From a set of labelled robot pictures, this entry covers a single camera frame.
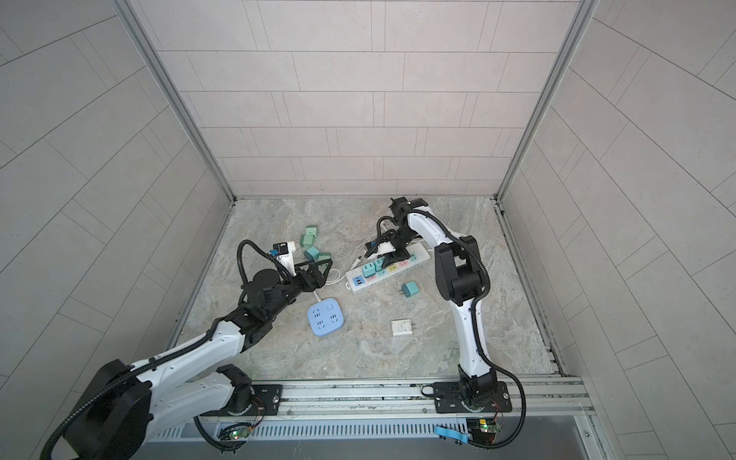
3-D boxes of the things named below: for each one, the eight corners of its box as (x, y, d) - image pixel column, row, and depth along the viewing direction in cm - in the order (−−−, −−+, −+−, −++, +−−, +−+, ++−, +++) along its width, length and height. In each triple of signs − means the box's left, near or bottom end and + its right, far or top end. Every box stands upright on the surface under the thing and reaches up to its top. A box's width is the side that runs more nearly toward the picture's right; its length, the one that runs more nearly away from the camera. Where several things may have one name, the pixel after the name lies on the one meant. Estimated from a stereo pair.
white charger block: (392, 336, 83) (393, 333, 81) (391, 323, 86) (391, 320, 84) (411, 334, 84) (412, 331, 82) (409, 321, 86) (410, 318, 84)
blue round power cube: (314, 339, 83) (312, 335, 80) (307, 312, 88) (305, 307, 85) (346, 326, 85) (345, 322, 82) (338, 300, 90) (336, 295, 88)
